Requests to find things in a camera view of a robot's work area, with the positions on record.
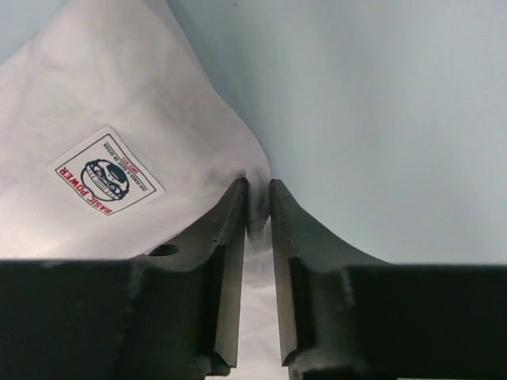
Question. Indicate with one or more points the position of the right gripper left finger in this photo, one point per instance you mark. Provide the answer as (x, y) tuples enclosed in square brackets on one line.
[(171, 314)]

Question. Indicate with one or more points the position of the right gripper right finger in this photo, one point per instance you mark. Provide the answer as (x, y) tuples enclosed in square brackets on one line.
[(344, 314)]

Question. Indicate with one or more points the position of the white tank top navy trim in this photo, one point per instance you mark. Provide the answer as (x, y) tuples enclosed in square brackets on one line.
[(113, 141)]

